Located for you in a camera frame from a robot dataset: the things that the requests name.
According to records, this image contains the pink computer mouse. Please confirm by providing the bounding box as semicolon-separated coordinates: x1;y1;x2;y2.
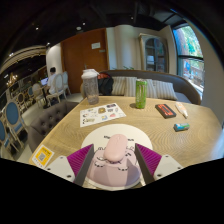
103;133;129;163

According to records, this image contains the striped cushion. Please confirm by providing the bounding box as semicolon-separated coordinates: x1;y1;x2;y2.
123;76;158;98
110;76;128;97
152;79;178;101

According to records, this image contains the black-framed window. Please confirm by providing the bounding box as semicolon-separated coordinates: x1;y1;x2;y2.
172;24;205;91

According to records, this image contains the brown curved sofa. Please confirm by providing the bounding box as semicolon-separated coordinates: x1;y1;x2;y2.
79;69;203;106

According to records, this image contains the clear shaker bottle white lid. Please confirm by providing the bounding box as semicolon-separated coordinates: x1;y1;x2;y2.
81;68;100;106

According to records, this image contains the blue round-back chairs group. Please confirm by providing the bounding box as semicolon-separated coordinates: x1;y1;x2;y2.
0;86;34;158

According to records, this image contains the white dining chair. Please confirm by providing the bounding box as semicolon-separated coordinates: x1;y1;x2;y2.
44;71;71;108

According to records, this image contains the white squeeze tube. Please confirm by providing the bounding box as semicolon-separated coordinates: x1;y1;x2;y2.
174;101;189;120

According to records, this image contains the person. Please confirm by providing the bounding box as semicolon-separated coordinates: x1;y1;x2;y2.
45;66;58;96

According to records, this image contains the black backpack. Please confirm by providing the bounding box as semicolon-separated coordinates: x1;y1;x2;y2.
97;72;115;97

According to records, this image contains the white sticker sheet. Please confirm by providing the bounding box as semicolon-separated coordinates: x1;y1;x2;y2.
79;102;127;128

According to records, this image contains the wooden door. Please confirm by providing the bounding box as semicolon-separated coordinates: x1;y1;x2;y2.
60;28;110;94

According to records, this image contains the round white hippo mouse pad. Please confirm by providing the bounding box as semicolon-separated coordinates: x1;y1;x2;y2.
80;123;154;191

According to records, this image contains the black box with red print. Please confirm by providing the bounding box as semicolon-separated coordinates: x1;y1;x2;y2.
154;103;177;120

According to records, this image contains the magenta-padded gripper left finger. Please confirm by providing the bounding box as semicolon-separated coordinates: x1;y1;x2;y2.
44;143;96;187

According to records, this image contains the green drink can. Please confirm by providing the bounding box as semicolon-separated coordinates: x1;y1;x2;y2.
134;78;148;110

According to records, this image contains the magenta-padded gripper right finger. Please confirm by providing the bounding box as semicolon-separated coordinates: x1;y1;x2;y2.
134;142;184;186

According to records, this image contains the small green blue pack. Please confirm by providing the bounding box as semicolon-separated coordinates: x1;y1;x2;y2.
173;122;191;132

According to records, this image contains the glass-door cabinet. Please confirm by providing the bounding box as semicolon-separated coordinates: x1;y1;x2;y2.
138;32;170;74

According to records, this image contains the yellow square table sticker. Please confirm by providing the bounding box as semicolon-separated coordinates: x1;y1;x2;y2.
30;143;55;168

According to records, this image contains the grey tufted armchair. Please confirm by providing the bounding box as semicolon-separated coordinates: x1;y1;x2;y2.
27;100;79;154

